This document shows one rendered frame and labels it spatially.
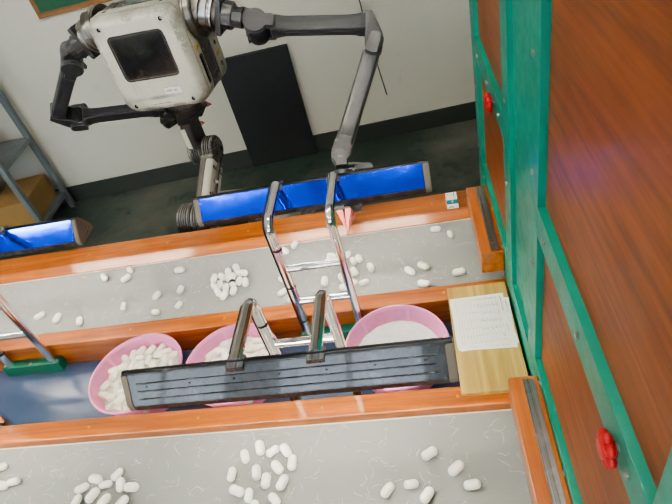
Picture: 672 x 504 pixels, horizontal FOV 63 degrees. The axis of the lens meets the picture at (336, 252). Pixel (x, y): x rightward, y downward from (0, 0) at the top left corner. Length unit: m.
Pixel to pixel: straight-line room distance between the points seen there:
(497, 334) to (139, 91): 1.42
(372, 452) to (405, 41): 2.68
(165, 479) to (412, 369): 0.70
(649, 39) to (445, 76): 3.17
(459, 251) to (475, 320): 0.31
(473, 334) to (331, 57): 2.44
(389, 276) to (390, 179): 0.35
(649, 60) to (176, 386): 0.89
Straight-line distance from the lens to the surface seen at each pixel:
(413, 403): 1.31
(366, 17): 1.90
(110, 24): 2.02
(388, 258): 1.67
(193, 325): 1.67
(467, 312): 1.44
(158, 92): 2.05
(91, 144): 4.10
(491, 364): 1.34
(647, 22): 0.51
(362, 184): 1.39
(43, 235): 1.75
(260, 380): 1.02
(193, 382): 1.07
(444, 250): 1.67
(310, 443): 1.33
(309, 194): 1.41
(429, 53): 3.57
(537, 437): 1.14
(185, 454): 1.44
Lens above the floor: 1.85
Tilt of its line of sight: 40 degrees down
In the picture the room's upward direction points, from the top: 17 degrees counter-clockwise
